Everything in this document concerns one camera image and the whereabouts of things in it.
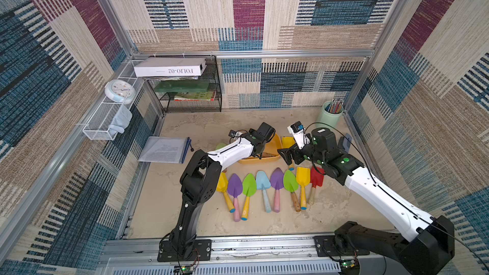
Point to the yellow shovel blue-tipped handle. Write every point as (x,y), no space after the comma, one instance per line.
(222,188)

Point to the yellow plastic storage box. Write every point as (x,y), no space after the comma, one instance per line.
(270,153)

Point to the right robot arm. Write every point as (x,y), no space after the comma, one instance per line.
(422,243)

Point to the mint green pencil cup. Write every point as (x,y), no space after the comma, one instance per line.
(326,119)

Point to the light blue cloth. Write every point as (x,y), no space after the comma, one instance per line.
(120,121)

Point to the green book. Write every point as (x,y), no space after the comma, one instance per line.
(182,86)

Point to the light blue shovel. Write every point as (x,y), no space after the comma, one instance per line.
(263,183)

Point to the coloured pencils in cup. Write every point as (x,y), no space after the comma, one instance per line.
(335,106)

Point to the green shovel orange handle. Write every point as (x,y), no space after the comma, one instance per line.
(249,189)

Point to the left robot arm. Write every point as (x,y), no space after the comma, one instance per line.
(200,179)

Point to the white folio box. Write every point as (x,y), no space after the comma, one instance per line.
(163,67)

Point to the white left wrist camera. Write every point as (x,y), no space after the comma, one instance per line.
(236,134)

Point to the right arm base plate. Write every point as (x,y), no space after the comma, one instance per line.
(336,246)

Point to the white round clock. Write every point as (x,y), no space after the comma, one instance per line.
(120,91)

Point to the black wire mesh shelf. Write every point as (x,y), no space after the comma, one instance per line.
(210,74)

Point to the white wire basket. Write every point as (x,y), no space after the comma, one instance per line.
(97,126)

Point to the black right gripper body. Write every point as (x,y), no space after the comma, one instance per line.
(292,155)

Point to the green pointed shovel wooden handle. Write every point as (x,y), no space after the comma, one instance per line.
(291,185)

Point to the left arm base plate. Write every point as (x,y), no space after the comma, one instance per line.
(199,250)

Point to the red shovel wooden handle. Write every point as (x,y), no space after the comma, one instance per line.
(316,180)

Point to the yellow scoop orange handle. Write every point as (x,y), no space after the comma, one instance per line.
(287,142)

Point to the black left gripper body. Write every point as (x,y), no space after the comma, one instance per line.
(251,132)

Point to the purple pointed shovel pink handle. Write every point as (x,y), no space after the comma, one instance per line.
(235,188)

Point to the colourful picture book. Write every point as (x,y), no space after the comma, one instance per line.
(195,96)

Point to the yellow square shovel yellow handle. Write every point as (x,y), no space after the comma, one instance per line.
(303,179)

